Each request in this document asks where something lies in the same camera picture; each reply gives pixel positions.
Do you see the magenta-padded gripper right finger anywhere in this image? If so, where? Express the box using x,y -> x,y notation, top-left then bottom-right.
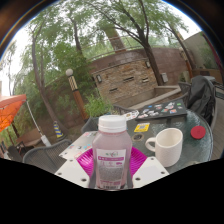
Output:
126,146 -> 170,189

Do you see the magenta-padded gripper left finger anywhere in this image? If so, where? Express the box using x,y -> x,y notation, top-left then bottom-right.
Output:
54,147 -> 99,189

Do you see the pink drink bottle white cap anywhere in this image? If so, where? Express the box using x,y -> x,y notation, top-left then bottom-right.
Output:
91,114 -> 134,192

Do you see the grey laptop with stickers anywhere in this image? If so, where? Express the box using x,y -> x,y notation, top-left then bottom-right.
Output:
58,130 -> 98,161

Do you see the white mug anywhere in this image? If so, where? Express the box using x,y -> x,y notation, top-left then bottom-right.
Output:
144,127 -> 184,168

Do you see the blue yellow striped cone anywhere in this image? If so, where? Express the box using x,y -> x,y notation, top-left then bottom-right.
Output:
53,120 -> 65,139

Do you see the yellow card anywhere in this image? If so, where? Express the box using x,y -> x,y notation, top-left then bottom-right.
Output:
133,122 -> 151,134

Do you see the wooden bench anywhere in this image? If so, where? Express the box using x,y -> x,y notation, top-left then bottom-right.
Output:
16,128 -> 44,148

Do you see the white sticker booklet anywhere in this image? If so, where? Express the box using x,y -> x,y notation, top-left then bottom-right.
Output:
122,109 -> 140,122

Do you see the dark wicker chair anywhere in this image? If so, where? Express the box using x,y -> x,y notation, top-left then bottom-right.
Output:
6,141 -> 26,163

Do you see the flat round red coaster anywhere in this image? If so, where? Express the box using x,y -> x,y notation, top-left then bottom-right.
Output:
190,125 -> 207,140

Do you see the black laptop with stickers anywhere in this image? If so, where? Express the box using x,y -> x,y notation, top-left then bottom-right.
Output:
135,99 -> 188,121

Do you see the green potted plant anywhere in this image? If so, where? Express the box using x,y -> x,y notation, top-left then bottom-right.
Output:
84,93 -> 114,118

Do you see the orange patio umbrella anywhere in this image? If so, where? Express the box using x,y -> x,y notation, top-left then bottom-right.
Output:
0,93 -> 53,148

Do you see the grey electrical box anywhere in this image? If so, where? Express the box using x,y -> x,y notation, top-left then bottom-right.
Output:
160,72 -> 169,84

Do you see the brown globe lamp post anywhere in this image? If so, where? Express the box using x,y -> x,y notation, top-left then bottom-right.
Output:
65,68 -> 90,123

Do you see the stone fountain wall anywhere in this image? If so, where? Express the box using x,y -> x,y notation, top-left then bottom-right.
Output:
91,58 -> 158,104

